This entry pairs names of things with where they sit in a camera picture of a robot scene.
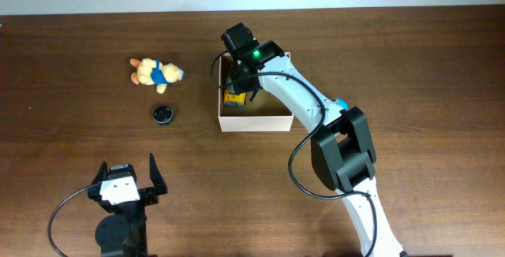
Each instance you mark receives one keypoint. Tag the yellow grey toy truck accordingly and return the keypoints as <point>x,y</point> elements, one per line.
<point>232,100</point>

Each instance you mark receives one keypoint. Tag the yellow plush bear toy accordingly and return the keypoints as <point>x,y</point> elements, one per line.
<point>153,72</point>

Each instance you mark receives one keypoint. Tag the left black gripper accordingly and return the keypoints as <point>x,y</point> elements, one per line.
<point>151,193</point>

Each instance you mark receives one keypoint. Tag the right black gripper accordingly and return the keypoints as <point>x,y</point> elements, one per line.
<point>240,84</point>

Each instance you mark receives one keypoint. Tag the beige cardboard box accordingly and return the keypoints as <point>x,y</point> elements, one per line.
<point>264,114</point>

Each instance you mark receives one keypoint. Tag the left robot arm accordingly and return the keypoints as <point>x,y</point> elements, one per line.
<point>123,233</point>

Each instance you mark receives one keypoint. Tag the black round speaker puck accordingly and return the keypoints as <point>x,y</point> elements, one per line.
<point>163,115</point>

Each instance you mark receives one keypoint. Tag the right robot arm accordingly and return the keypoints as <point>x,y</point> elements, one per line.
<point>342,151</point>

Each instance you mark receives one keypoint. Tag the blue toy ball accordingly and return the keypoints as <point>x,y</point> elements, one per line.
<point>341,103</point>

